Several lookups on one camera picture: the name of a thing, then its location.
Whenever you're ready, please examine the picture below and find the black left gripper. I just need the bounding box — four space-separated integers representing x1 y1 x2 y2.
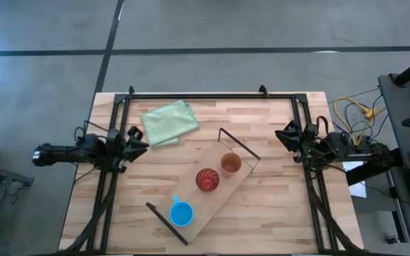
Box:
119 126 150 164

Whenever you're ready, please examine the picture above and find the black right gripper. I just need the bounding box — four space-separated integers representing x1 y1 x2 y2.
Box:
275 121 309 154

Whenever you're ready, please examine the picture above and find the terracotta cup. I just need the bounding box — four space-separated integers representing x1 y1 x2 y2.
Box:
220 152 243 178

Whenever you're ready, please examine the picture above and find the red faceted cup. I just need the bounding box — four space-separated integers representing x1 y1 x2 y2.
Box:
195 168 221 193

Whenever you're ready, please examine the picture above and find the green folded cloth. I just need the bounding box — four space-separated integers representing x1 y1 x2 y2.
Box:
141 100 200 149

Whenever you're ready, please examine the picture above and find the dark grey desk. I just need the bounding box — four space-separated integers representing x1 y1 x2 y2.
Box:
378 73 410 256

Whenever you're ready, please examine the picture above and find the grey side stand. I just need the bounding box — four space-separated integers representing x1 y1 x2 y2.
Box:
0 159 35 188

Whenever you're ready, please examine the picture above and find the yellow cable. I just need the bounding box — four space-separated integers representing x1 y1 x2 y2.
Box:
334 96 386 145

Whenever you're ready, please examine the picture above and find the blue mug with handle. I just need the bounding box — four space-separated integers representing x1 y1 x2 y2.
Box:
169 194 194 228

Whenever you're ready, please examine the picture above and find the black aluminium rig frame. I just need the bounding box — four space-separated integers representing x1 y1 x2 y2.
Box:
62 85 369 256

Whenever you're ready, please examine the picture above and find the wooden tray with black handles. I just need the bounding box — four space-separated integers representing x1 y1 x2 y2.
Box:
145 127 262 246

